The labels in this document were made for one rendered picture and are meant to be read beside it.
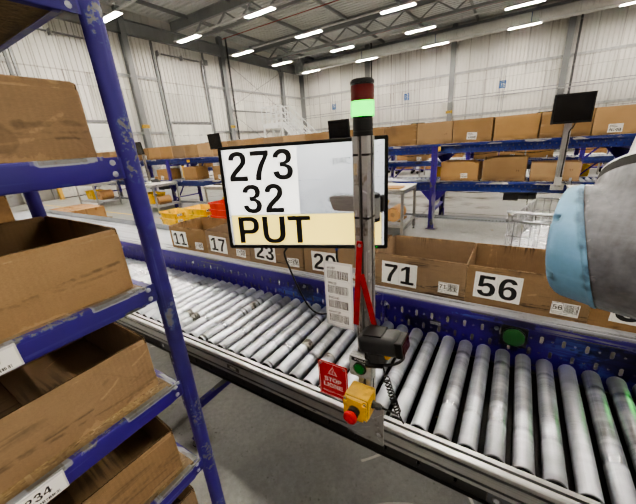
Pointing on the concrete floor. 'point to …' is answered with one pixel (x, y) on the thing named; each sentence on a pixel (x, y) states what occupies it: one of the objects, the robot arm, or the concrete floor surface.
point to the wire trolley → (529, 224)
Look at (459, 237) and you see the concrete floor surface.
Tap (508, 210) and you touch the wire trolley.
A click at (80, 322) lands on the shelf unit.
